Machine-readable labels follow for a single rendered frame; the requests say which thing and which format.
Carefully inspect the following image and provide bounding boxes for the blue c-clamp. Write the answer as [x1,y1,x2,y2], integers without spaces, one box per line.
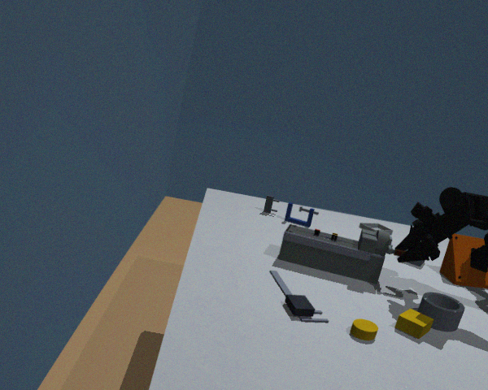
[285,202,319,228]

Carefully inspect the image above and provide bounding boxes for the grey hollow cylinder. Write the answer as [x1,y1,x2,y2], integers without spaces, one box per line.
[417,292,464,332]

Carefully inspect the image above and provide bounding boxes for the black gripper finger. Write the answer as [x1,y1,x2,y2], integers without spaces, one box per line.
[397,237,429,263]
[395,225,420,251]

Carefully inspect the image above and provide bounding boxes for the yellow block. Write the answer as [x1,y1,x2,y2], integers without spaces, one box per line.
[395,308,434,339]

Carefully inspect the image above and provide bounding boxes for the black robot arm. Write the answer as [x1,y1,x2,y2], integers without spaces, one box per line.
[411,187,488,272]

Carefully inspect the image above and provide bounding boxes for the yellow short cylinder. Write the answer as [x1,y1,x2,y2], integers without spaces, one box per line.
[350,318,378,341]

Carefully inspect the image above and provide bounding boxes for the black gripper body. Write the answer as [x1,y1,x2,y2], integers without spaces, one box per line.
[412,214,455,261]

